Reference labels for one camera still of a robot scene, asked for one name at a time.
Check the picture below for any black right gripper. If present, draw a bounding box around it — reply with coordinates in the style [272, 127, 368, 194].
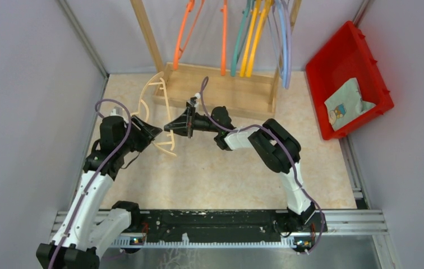
[164, 105, 220, 138]

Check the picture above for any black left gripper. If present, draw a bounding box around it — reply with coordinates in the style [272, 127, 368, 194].
[118, 114, 163, 155]

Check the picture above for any beige plastic hanger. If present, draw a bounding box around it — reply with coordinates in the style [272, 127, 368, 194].
[131, 71, 177, 157]

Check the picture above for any yellow plastic hanger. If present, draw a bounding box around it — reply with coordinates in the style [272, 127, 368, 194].
[239, 1, 262, 77]
[241, 1, 274, 77]

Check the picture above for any teal plastic hanger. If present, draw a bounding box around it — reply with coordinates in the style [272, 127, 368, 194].
[230, 0, 255, 77]

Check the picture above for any light blue plastic hanger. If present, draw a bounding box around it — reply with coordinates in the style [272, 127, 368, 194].
[267, 1, 292, 89]

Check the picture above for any orange plastic hanger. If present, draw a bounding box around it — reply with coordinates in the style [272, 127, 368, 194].
[220, 0, 228, 76]
[172, 0, 205, 71]

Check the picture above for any lilac plastic hanger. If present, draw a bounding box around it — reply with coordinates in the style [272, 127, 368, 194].
[280, 1, 292, 77]

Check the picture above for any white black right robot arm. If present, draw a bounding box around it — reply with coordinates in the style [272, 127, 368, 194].
[180, 97, 316, 231]

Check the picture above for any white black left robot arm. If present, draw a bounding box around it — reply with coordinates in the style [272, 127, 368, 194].
[36, 115, 163, 268]

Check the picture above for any wooden hanger rack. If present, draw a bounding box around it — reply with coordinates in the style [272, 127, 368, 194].
[130, 0, 303, 122]

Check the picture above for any printed cloth in bin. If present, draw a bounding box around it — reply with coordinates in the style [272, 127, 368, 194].
[324, 77, 376, 131]

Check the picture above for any red plastic bin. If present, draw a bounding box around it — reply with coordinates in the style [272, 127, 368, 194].
[305, 21, 394, 140]

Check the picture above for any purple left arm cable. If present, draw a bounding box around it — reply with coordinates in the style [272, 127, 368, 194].
[47, 99, 132, 269]

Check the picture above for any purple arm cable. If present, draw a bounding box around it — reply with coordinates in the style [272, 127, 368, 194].
[47, 99, 132, 269]
[200, 76, 327, 256]

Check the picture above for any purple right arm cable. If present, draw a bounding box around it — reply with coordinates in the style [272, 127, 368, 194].
[200, 76, 327, 256]

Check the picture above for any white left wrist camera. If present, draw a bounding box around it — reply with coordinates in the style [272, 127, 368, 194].
[110, 106, 127, 122]

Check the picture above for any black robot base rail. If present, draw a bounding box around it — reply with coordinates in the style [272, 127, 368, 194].
[112, 208, 328, 254]

